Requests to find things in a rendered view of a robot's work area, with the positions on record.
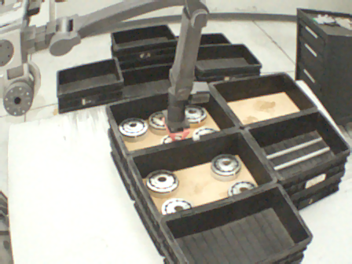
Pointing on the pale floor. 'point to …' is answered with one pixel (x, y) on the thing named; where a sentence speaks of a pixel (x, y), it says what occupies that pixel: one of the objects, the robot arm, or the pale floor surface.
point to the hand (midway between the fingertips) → (174, 141)
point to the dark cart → (325, 61)
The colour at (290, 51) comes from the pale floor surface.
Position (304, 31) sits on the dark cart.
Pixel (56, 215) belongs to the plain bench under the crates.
